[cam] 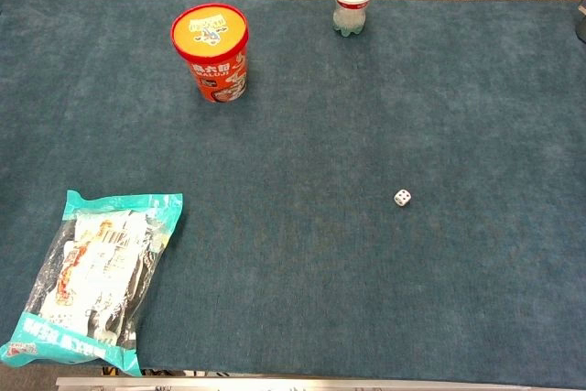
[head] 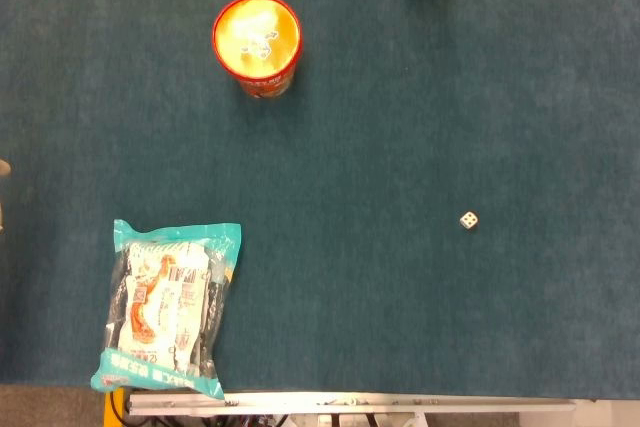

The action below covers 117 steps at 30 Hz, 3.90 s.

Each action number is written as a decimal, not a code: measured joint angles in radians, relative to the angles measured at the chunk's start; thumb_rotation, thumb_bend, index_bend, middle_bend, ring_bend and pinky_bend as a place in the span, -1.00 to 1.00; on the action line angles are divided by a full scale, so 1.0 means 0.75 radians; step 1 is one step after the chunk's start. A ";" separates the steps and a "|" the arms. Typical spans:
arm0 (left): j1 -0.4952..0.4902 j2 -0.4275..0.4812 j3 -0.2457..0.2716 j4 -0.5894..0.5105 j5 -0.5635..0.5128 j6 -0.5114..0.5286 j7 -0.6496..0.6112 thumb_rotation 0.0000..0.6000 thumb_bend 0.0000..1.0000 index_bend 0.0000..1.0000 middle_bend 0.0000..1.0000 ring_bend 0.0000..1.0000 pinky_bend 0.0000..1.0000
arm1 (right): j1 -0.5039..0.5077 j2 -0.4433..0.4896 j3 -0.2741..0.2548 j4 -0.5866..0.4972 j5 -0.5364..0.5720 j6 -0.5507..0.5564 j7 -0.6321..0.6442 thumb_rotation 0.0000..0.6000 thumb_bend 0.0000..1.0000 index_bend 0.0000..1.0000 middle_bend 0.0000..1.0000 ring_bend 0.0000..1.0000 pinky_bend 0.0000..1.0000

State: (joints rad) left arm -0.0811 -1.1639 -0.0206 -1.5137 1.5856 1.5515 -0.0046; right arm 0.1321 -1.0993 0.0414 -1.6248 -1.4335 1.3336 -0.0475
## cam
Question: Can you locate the dark teal table cloth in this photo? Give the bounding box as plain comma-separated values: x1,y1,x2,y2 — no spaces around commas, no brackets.
0,0,586,384

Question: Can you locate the red instant noodle cup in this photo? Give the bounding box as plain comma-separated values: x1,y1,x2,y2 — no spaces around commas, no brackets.
170,3,250,103

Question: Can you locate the clear plastic soda bottle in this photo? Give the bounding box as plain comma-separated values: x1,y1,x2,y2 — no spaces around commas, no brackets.
332,0,370,38

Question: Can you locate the teal snack food bag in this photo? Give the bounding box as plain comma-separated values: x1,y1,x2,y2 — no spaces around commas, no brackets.
0,190,184,378

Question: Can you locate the dark object at table edge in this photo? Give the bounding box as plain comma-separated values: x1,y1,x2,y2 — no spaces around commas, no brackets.
574,0,586,44

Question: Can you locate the metal table edge rail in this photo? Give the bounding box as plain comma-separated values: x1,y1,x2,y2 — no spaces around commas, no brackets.
55,375,586,391

